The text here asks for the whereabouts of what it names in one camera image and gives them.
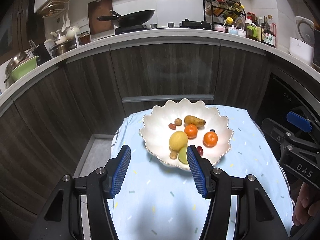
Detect person's right hand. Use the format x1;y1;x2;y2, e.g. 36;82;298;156
292;181;315;227

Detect white scalloped bowl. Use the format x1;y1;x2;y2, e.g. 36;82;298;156
139;98;233;172

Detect white rice cooker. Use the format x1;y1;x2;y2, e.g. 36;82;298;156
294;16;315;48

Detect glass jar with red contents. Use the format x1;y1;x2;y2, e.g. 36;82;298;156
79;31;91;44

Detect wooden cutting board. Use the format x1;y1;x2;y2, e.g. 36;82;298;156
87;0;114;36

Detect dark wood kitchen cabinets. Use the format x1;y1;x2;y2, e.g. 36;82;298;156
0;42;320;215

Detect wall dish rack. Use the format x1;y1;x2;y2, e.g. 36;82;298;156
41;0;71;18

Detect black spice rack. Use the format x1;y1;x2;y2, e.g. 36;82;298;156
203;0;246;31

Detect black wok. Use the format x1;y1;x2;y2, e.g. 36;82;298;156
97;9;156;28

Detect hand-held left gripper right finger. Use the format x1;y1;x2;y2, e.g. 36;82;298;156
186;144;292;240

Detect white kitchen countertop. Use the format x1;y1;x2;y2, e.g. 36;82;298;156
0;27;320;110

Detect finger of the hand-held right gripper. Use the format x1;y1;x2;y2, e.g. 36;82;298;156
262;118;320;153
287;111;320;134

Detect orange tangerine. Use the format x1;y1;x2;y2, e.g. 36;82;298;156
184;124;198;139
203;131;219;148

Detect white teapot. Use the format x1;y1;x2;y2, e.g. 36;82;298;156
65;26;81;39

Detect light blue confetti cloth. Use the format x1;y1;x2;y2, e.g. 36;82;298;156
111;104;293;240

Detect green pitcher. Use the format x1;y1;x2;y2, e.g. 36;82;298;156
245;18;258;40

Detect yellow mango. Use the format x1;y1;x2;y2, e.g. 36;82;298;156
184;115;206;127

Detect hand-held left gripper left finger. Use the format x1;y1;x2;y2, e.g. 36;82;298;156
29;144;132;240

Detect green apple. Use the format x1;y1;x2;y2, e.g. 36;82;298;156
178;146;192;166

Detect steel mixing bowl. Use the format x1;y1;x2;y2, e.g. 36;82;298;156
4;52;28;83

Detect black gas stove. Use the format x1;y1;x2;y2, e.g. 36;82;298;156
114;19;213;35

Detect green plastic basin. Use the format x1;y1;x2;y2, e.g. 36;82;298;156
10;56;39;82

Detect yellow lemon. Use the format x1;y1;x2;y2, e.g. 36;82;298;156
169;131;189;152

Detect white condiment jars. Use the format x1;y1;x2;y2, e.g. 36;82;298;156
214;24;246;37

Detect white ladles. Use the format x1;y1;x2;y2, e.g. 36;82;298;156
61;12;71;33

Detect metal drawer handle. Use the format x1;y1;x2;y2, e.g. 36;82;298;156
122;95;215;104

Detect white box appliance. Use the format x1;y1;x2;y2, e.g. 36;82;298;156
289;37;314;63

